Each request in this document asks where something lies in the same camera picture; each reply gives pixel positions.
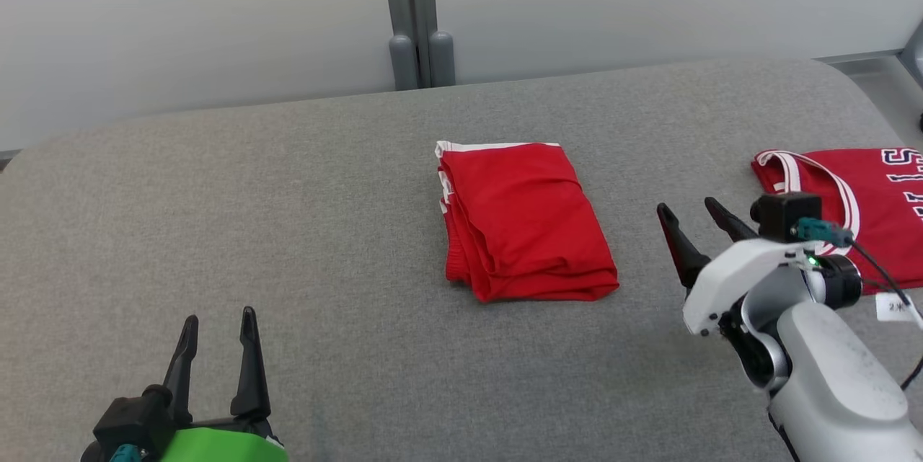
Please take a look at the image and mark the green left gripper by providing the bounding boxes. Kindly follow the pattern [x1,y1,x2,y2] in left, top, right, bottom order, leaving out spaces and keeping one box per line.
[155,306,289,462]

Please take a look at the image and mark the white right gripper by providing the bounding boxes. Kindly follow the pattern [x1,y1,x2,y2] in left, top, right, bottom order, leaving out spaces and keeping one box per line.
[656,197,823,337]

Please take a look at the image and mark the red basketball jersey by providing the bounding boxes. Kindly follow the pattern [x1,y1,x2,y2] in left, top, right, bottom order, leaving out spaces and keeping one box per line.
[751,147,923,296]

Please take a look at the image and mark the red basketball shorts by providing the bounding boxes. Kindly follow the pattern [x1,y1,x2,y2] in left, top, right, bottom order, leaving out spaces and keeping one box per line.
[435,140,621,304]

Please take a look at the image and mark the small white paper tag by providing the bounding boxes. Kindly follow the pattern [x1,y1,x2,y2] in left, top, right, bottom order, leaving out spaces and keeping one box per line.
[875,293,923,326]

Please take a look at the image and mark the grey metal stand leg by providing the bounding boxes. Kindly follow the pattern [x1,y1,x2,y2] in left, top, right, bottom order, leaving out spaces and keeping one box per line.
[900,40,923,92]

